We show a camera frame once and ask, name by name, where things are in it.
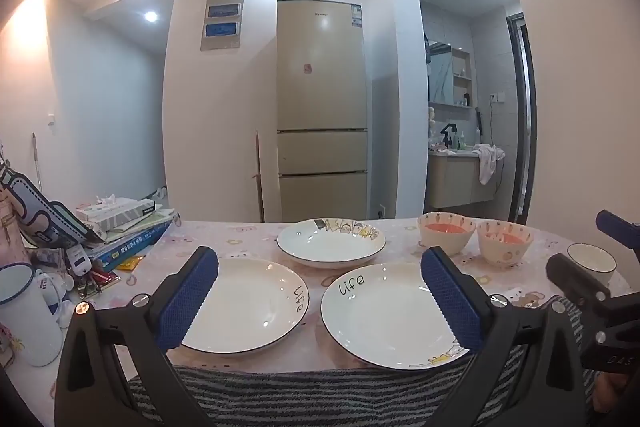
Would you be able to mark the round ceiling light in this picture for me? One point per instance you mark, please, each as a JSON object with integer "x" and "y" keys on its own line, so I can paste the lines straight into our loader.
{"x": 150, "y": 16}

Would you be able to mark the white cartoon print plate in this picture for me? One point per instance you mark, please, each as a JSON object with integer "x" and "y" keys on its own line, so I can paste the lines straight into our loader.
{"x": 250, "y": 302}
{"x": 380, "y": 317}
{"x": 325, "y": 244}

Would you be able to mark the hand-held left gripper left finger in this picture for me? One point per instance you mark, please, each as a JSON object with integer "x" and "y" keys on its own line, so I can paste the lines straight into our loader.
{"x": 187, "y": 302}

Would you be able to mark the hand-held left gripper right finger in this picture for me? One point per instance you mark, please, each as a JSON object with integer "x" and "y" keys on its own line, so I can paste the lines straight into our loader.
{"x": 450, "y": 302}

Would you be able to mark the yellow packet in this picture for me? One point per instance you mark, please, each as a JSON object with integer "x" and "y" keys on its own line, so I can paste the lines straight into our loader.
{"x": 130, "y": 263}

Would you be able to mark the black door frame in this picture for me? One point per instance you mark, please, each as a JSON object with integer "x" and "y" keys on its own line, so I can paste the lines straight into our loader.
{"x": 525, "y": 117}

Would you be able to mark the white black-rimmed bowl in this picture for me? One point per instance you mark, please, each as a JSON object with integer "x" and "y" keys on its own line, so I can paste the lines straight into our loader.
{"x": 592, "y": 259}

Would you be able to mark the black faucet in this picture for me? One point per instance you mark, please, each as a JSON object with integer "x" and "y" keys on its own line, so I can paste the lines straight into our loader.
{"x": 448, "y": 134}

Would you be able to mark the bathroom mirror cabinet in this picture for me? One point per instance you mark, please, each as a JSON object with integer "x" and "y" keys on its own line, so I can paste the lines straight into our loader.
{"x": 445, "y": 74}

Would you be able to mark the white handheld device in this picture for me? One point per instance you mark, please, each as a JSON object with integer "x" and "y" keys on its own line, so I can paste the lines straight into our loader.
{"x": 80, "y": 261}

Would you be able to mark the blue cartoon bag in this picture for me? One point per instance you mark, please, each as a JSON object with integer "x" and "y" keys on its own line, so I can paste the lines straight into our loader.
{"x": 45, "y": 217}

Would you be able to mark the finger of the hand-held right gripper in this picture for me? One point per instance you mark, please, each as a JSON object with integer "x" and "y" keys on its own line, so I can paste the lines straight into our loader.
{"x": 575, "y": 277}
{"x": 612, "y": 221}

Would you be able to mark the grey electrical panel box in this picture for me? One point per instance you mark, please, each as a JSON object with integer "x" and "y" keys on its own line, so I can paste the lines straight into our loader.
{"x": 222, "y": 24}

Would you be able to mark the grey striped cloth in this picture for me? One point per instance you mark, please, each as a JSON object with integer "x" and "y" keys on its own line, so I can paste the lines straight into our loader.
{"x": 300, "y": 392}

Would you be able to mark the green bottle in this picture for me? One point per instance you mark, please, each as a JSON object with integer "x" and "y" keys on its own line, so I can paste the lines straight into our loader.
{"x": 462, "y": 142}

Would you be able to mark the white enamel mug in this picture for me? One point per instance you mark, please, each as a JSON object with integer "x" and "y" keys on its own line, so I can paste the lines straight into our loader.
{"x": 27, "y": 322}

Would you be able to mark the beige vanity cabinet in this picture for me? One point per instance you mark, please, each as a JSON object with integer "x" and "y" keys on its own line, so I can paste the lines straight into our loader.
{"x": 452, "y": 182}

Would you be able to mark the beige refrigerator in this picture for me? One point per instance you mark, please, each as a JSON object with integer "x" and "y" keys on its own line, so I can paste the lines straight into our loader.
{"x": 322, "y": 107}

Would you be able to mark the pale green book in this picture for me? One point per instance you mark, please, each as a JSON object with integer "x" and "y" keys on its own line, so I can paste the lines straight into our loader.
{"x": 145, "y": 224}

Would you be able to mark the orange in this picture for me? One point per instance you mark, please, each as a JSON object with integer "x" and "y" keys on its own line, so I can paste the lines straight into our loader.
{"x": 505, "y": 244}
{"x": 445, "y": 237}

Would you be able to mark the white towel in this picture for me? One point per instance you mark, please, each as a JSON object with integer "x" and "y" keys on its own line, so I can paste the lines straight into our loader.
{"x": 487, "y": 162}

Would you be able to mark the white tissue box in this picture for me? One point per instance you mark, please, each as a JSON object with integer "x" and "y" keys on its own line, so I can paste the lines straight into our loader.
{"x": 117, "y": 209}

